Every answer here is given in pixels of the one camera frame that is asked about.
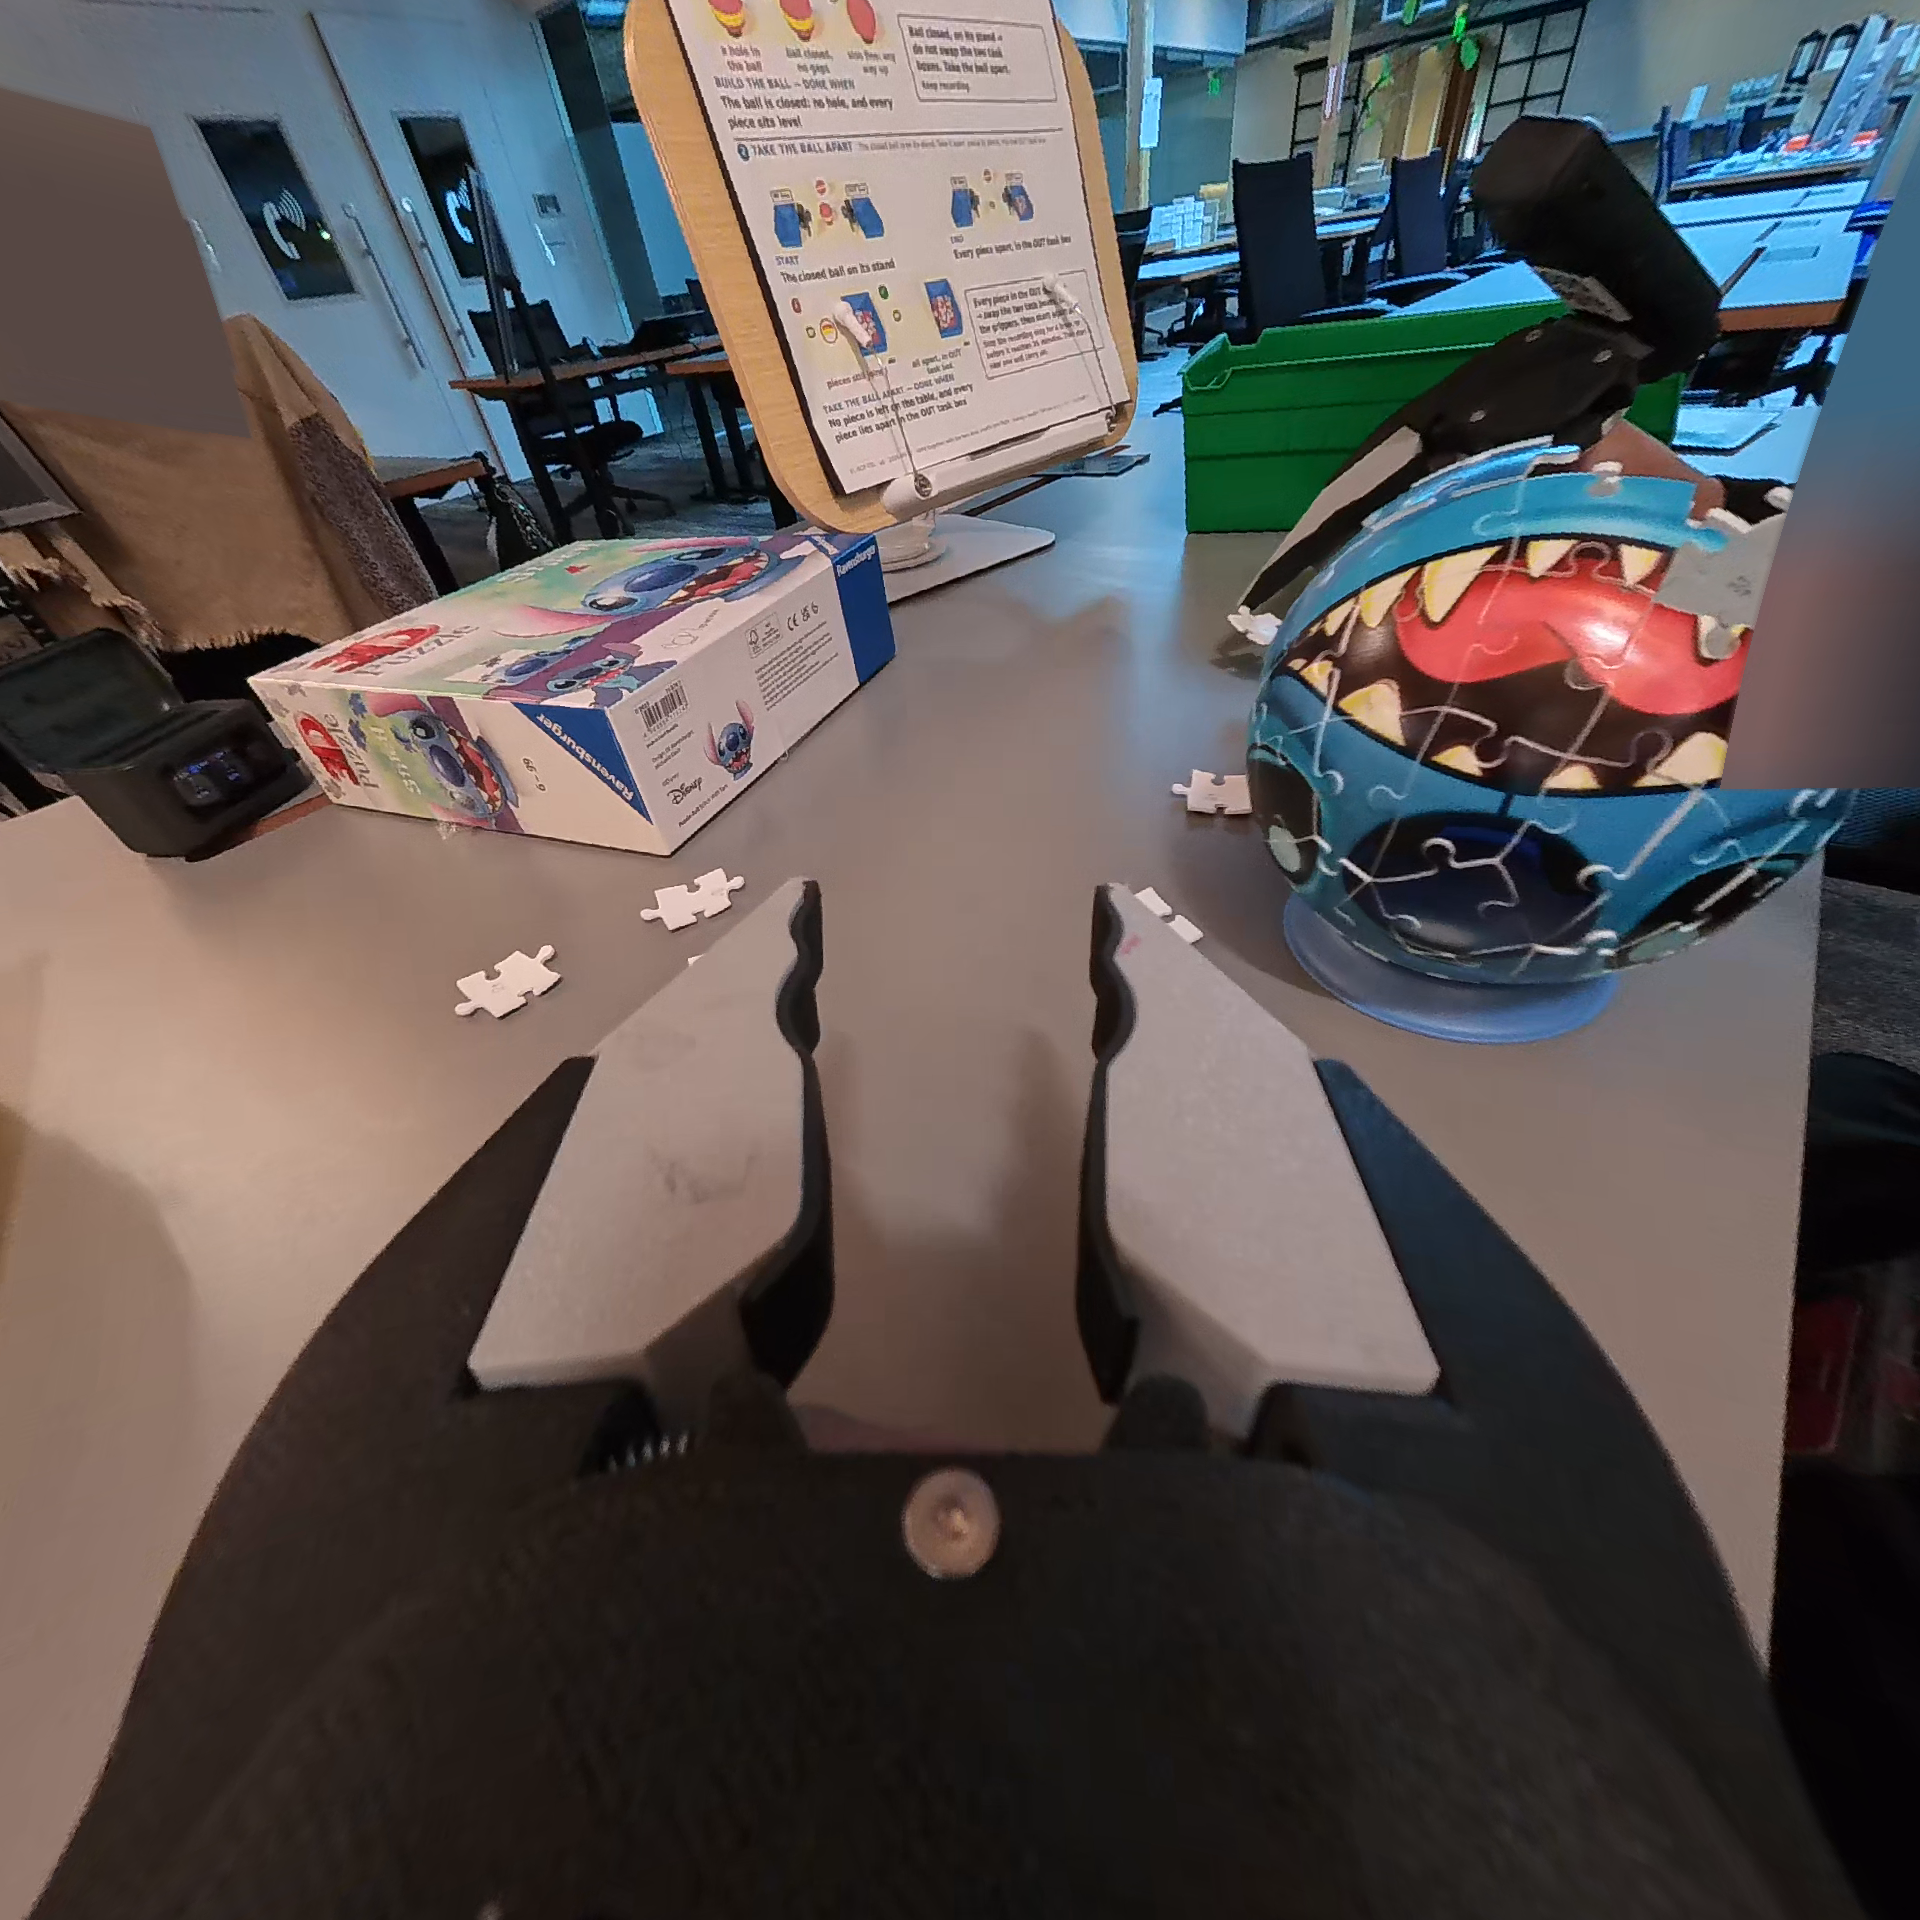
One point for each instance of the person's right hand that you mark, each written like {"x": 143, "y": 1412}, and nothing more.
{"x": 1642, "y": 468}

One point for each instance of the dark clothing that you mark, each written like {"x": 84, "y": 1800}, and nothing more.
{"x": 1861, "y": 1275}

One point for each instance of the blue puzzle ball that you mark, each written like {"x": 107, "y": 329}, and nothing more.
{"x": 1514, "y": 704}

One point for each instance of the green plastic bin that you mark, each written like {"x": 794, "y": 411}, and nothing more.
{"x": 1274, "y": 428}

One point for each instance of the dark phone icon door sign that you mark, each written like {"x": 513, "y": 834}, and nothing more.
{"x": 443, "y": 195}
{"x": 278, "y": 210}

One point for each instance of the instruction sheet on wooden stand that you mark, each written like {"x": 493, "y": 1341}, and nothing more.
{"x": 900, "y": 254}

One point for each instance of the blue round ball stand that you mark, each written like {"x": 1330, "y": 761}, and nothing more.
{"x": 1440, "y": 998}

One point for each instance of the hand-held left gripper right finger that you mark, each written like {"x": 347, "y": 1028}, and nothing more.
{"x": 1244, "y": 1184}

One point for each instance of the puzzle cardboard box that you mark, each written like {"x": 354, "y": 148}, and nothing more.
{"x": 601, "y": 704}

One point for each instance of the wooden office desk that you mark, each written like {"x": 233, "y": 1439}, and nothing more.
{"x": 660, "y": 369}

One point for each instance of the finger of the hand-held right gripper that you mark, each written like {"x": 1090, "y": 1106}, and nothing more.
{"x": 1724, "y": 584}
{"x": 1359, "y": 502}

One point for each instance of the white puzzle piece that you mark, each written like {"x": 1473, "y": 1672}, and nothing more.
{"x": 693, "y": 897}
{"x": 506, "y": 983}
{"x": 1248, "y": 620}
{"x": 1213, "y": 792}
{"x": 1173, "y": 918}

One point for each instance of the black office chair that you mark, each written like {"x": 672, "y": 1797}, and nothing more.
{"x": 1279, "y": 225}
{"x": 558, "y": 390}
{"x": 1423, "y": 210}

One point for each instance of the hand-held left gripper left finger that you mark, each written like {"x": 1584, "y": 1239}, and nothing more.
{"x": 644, "y": 1170}

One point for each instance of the beige fringed blanket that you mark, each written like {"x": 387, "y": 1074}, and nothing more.
{"x": 300, "y": 494}

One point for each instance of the black charging case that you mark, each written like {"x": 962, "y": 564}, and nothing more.
{"x": 143, "y": 743}

